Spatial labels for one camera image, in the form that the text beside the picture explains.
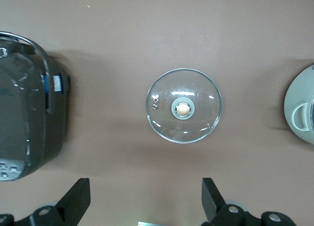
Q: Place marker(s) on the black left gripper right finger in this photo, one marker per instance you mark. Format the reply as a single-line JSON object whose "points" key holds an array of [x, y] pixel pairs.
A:
{"points": [[211, 199]]}

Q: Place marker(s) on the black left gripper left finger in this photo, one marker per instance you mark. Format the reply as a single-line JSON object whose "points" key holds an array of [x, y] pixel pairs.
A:
{"points": [[78, 199]]}

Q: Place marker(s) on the glass lid with wooden knob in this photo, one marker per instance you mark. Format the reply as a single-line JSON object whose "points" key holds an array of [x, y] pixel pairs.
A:
{"points": [[184, 109]]}

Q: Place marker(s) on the pale green electric pot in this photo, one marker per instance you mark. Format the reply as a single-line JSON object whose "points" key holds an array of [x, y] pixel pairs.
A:
{"points": [[296, 96]]}

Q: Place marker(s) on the dark grey rice cooker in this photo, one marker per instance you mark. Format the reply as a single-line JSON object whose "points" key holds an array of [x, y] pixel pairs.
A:
{"points": [[29, 108]]}

